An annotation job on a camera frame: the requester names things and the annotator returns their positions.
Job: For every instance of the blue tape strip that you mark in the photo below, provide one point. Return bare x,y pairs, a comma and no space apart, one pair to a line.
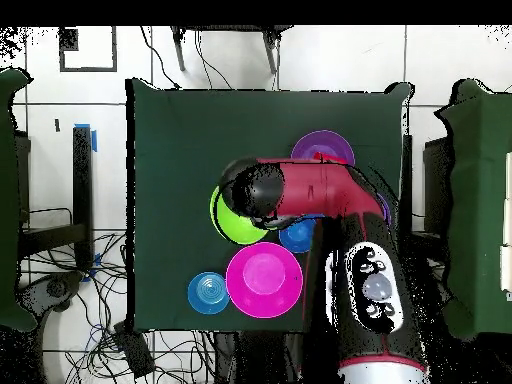
94,142

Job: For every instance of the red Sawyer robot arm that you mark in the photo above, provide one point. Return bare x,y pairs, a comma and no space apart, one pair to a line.
320,188

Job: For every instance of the large pink plastic bowl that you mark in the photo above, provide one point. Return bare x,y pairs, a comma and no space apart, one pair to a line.
240,280

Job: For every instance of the dark green tablecloth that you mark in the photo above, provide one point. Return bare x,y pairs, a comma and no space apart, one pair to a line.
180,140

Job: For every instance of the stand with metal legs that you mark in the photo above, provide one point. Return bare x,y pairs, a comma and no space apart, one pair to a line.
178,50

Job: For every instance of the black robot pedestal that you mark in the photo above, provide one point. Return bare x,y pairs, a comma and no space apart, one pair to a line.
260,356

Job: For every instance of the grey pedestal foot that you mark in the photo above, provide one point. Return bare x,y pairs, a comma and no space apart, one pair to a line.
56,288

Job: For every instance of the green plastic bowl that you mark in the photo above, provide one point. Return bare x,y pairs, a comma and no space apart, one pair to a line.
232,228

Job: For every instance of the purple plastic bowl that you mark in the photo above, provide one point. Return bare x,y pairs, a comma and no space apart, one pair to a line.
320,142
386,210

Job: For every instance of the black metal post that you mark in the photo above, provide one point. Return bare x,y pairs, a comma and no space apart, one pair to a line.
407,160

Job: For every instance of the light blue plastic bowl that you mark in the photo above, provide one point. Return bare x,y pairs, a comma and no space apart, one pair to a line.
206,293

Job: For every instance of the black power brick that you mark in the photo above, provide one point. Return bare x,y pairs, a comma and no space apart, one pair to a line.
134,352

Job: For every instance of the red plastic cup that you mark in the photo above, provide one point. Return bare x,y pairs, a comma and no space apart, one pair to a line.
330,158

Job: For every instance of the green cloth covered side table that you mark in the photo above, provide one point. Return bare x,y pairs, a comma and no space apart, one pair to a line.
480,200
10,200

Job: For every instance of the black square floor frame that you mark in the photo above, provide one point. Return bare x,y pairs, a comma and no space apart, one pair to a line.
88,70

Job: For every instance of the black metal frame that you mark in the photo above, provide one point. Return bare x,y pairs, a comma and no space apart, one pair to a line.
82,180

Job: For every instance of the dark blue plastic bowl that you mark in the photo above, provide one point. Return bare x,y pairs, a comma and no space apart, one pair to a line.
296,236

